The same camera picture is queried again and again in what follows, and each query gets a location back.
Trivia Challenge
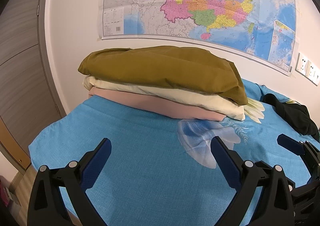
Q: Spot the blue floral bed sheet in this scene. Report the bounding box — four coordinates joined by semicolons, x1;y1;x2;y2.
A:
29;80;319;225

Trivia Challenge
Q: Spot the cream pillow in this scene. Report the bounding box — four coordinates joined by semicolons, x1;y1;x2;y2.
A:
82;76;245;121

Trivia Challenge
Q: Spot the black garment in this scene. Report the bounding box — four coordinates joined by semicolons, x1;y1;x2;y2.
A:
263;93;319;142

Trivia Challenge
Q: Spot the pink pillow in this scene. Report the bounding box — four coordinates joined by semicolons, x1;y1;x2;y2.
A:
88;87;226;121

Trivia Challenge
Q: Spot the grey wooden wardrobe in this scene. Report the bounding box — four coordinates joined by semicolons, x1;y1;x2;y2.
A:
1;0;66;173

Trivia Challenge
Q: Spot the colourful wall map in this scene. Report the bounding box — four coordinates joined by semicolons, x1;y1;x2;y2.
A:
98;0;296;75

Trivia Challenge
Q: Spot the olive brown jacket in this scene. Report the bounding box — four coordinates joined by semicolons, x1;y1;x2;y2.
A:
78;46;247;105

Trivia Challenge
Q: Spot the white middle wall socket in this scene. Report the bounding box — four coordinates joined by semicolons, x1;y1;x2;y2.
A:
306;61;318;81

